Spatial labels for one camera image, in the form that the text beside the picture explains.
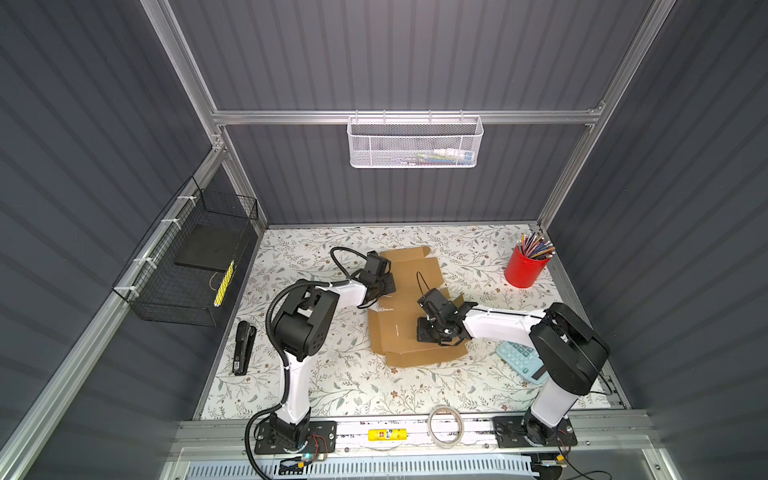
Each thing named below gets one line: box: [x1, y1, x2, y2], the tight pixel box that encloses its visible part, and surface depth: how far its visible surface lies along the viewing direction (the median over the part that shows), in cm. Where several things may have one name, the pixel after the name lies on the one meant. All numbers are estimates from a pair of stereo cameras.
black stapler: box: [232, 320, 257, 376], surface depth 86 cm
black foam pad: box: [174, 220, 250, 273], surface depth 77 cm
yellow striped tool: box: [213, 260, 235, 307], surface depth 71 cm
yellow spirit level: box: [368, 428, 407, 441], surface depth 75 cm
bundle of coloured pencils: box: [516, 232, 556, 260], surface depth 98 cm
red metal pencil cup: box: [504, 245, 550, 289], surface depth 104 cm
